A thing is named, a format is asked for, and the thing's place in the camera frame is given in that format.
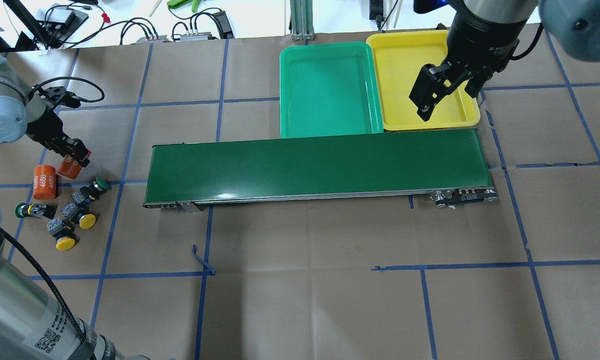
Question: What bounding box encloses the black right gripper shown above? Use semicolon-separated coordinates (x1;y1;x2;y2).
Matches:
409;30;519;122

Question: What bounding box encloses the green mushroom push button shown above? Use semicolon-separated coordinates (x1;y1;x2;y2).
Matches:
78;177;111;201

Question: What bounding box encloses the yellow push button upper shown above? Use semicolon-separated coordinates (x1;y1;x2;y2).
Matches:
61;199;98;230

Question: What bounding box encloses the orange cylinder marked 4680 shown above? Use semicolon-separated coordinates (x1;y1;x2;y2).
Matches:
33;164;58;201

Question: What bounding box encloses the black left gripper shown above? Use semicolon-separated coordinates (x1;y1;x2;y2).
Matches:
26;86;90;167

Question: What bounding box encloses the yellow plastic tray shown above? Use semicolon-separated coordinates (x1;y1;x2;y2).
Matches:
366;30;481;132

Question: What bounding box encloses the yellow push button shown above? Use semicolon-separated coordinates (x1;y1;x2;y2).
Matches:
46;218;77;251
61;199;98;230

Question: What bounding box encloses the yellow push button lower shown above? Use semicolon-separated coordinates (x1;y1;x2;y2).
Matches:
46;218;77;251

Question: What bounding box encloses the black power adapter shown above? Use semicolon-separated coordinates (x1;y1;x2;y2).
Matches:
213;10;234;39

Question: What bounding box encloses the aluminium frame post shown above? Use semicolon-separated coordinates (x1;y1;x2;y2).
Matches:
290;0;315;42

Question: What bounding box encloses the green conveyor belt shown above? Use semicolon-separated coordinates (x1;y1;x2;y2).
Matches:
143;129;498;209

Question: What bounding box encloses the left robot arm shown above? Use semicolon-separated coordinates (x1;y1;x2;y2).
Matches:
0;54;132;360

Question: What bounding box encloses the green plastic tray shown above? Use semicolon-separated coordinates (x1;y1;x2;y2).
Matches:
279;41;384;139

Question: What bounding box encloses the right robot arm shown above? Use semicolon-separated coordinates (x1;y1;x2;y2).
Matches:
409;0;600;121

